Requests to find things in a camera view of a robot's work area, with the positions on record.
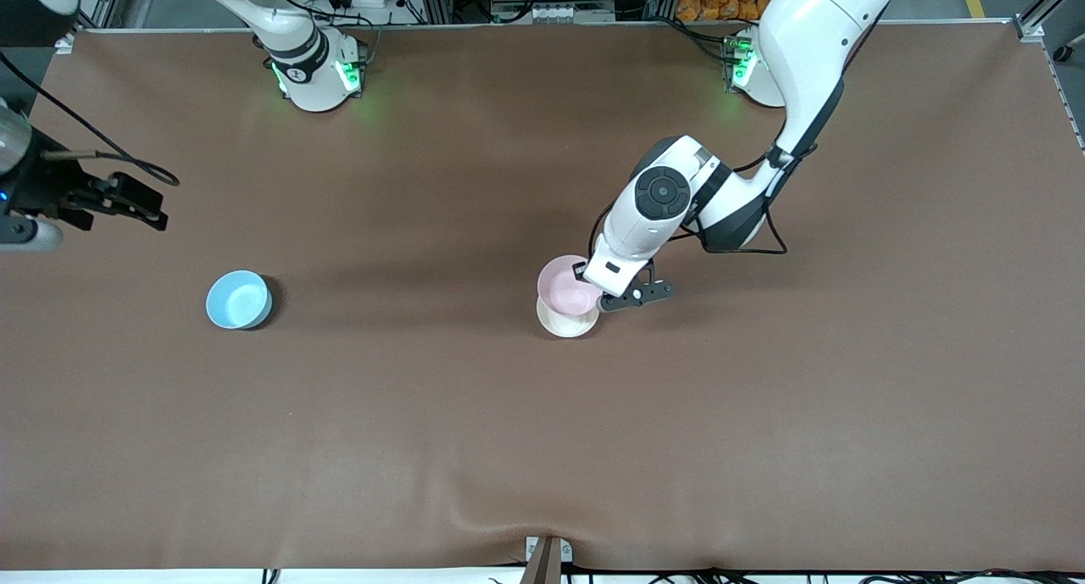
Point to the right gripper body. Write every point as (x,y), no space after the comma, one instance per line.
(41,189)

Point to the pink bowl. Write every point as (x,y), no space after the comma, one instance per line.
(561,286)

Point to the blue bowl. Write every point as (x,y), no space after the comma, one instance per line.
(237,301)

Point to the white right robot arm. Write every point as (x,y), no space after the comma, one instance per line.
(314,84)

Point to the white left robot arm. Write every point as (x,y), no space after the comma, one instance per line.
(814,41)

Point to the white bowl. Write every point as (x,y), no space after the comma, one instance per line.
(564,325)

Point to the brown table mat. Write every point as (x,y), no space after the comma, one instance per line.
(542,440)

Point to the white power strip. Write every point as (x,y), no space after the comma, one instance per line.
(551,12)

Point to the aluminium frame profile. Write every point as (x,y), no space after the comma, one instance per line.
(102,8)
(1047,8)

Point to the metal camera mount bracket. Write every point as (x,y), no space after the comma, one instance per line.
(547,558)

